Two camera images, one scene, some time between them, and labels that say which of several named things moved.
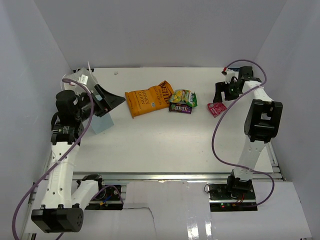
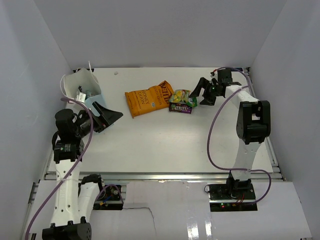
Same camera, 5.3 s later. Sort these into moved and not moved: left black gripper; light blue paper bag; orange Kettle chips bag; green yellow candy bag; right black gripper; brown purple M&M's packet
Moved: right black gripper; left black gripper
Not moved: orange Kettle chips bag; light blue paper bag; brown purple M&M's packet; green yellow candy bag
